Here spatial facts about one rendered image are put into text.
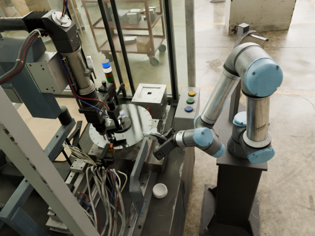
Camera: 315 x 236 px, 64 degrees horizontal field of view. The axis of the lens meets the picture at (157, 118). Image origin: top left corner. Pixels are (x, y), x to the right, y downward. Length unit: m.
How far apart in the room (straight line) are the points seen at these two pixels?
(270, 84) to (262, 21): 3.42
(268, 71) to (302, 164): 1.64
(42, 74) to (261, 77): 0.71
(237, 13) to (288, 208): 2.87
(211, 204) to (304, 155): 0.94
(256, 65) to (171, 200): 0.72
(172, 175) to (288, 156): 1.37
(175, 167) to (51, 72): 0.78
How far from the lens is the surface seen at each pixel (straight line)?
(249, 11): 4.19
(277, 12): 4.32
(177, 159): 1.37
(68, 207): 0.57
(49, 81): 0.92
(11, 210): 1.10
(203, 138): 1.02
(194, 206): 2.07
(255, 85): 0.89
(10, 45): 0.95
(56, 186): 0.52
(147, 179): 1.31
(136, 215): 1.22
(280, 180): 2.29
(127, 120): 1.32
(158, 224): 1.20
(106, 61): 1.45
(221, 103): 1.10
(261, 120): 1.05
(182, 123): 1.41
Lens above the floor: 1.84
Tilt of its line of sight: 43 degrees down
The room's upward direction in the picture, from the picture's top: 9 degrees counter-clockwise
